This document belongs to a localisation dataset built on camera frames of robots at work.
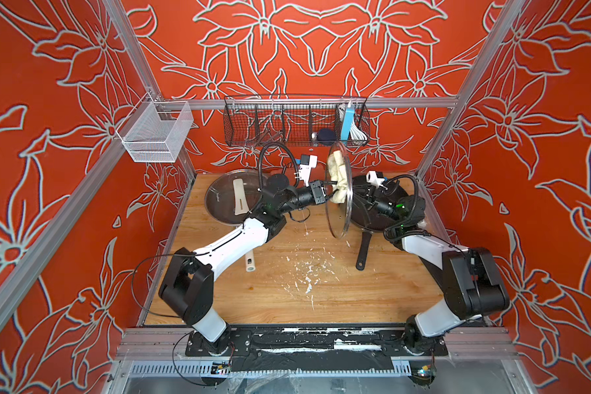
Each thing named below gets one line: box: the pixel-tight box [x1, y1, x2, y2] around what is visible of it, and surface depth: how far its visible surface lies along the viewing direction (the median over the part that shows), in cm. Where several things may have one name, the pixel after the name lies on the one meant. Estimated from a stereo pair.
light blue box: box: [340, 107, 356, 141], surface depth 91 cm
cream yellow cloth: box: [327, 150, 349, 204], surface depth 65 cm
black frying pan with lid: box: [349, 174, 409, 271], surface depth 72 cm
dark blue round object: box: [316, 128, 338, 146], surface depth 98 cm
